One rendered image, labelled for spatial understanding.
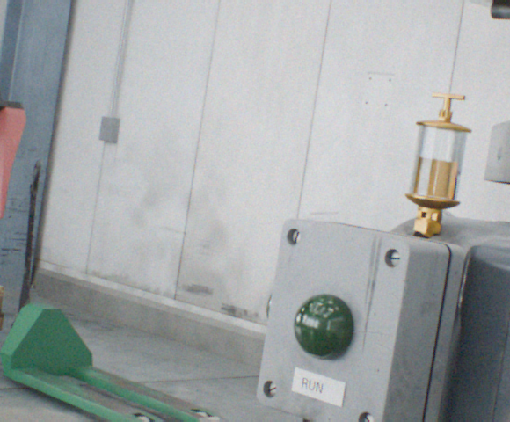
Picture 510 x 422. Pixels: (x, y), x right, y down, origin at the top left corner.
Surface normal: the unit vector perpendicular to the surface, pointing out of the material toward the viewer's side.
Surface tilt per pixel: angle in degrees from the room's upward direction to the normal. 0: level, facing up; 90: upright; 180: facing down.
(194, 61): 90
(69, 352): 75
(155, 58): 90
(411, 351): 90
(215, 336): 90
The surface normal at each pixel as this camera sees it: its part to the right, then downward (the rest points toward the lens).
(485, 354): -0.68, -0.07
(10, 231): 0.69, 0.22
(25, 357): 0.73, -0.11
